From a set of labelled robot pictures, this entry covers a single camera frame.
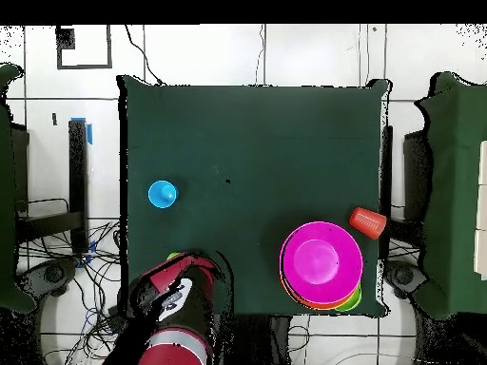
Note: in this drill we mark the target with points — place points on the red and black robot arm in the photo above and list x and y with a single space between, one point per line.
171 349

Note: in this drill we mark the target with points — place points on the green cup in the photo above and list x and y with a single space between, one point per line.
173 255

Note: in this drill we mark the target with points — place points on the black L-shaped frame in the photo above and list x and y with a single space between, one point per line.
78 171

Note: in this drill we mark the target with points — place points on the black upright bar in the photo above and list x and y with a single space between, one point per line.
387 171

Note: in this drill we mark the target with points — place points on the green covered side table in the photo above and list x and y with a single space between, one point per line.
7 190
456 190

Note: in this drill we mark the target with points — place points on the large pink bowl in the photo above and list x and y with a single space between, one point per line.
323 262

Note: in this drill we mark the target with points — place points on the large orange bowl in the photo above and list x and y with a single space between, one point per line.
304 302

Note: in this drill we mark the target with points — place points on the white boxes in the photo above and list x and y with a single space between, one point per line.
482 228

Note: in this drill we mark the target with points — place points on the dark green tablecloth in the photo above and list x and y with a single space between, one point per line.
243 114

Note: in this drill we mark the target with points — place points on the red-orange cup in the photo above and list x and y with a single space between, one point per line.
367 222

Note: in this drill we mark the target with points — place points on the black stand base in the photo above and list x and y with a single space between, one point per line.
55 273
405 275

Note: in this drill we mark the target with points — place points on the light blue cup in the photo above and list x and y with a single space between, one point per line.
159 194

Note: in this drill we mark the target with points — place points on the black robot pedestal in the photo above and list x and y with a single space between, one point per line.
266 338

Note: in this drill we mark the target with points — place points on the small green bowl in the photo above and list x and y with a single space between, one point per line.
354 302

